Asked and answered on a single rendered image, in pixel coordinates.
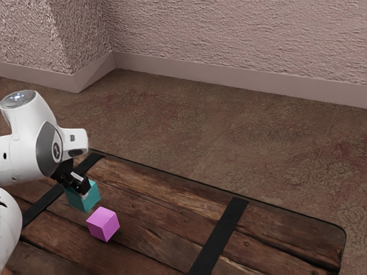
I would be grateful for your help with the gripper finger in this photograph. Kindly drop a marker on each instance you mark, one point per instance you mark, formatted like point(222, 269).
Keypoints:
point(82, 187)
point(68, 180)

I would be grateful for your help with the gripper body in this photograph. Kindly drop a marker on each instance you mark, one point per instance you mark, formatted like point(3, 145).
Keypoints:
point(63, 169)

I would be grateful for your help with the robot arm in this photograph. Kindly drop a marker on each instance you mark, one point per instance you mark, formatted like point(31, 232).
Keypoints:
point(23, 149)

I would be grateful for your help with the teal block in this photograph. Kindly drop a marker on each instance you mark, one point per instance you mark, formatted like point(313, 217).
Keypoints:
point(90, 199)

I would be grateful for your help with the pink block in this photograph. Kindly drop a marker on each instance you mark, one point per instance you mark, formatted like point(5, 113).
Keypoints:
point(102, 226)

